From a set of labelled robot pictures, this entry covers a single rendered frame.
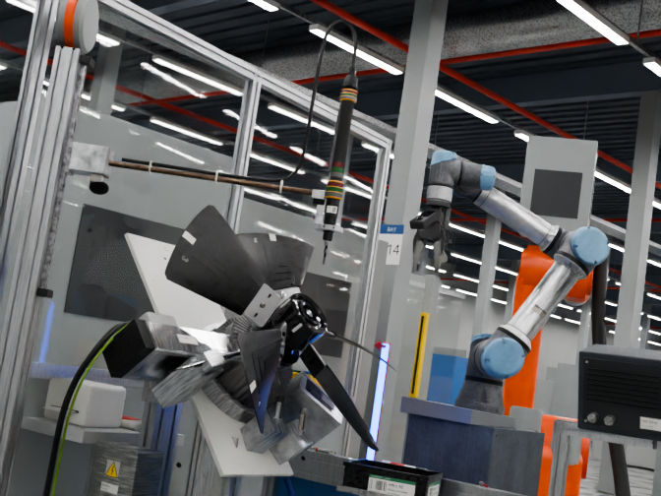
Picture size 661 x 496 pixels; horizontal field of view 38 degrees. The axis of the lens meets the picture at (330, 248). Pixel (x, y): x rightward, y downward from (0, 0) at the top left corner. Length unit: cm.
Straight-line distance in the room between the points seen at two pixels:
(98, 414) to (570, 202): 428
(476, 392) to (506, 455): 21
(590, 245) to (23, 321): 159
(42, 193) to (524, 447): 155
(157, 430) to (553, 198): 426
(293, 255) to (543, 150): 405
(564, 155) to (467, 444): 377
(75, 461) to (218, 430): 68
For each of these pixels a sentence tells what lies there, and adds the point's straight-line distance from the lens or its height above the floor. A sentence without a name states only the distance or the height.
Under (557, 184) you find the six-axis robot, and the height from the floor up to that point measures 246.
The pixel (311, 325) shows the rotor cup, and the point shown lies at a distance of 225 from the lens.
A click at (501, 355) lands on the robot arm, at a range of 282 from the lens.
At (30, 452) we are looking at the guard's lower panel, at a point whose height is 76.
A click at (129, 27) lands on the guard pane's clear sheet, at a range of 293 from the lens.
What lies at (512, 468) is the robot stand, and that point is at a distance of 293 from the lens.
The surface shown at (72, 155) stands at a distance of 250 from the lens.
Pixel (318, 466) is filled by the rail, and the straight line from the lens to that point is 278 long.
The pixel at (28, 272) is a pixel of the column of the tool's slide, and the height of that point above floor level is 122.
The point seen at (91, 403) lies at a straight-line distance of 257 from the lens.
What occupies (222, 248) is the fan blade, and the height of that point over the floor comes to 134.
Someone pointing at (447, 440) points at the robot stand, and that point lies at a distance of 290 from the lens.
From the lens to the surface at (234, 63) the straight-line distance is 323.
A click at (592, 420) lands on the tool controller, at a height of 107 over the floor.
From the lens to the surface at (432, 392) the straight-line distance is 1042.
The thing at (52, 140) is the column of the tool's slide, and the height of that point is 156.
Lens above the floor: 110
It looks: 7 degrees up
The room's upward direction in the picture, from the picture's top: 8 degrees clockwise
